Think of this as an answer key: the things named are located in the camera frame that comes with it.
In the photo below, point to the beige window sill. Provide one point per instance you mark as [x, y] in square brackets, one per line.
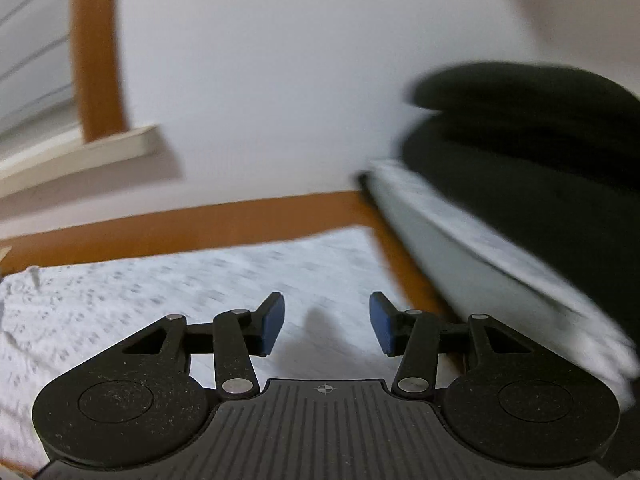
[75, 155]

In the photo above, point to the folded white patterned garment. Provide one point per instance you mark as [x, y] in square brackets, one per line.
[510, 252]

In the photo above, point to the grey window blind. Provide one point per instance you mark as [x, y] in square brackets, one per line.
[30, 35]

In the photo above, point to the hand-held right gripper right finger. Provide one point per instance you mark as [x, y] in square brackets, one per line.
[382, 322]

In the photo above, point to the grey folded garment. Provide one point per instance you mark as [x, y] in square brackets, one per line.
[430, 245]

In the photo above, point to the white patterned pajama garment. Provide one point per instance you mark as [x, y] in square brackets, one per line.
[175, 285]

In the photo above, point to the wooden window trim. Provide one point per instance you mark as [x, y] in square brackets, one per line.
[97, 60]

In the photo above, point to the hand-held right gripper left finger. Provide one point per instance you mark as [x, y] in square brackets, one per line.
[272, 322]

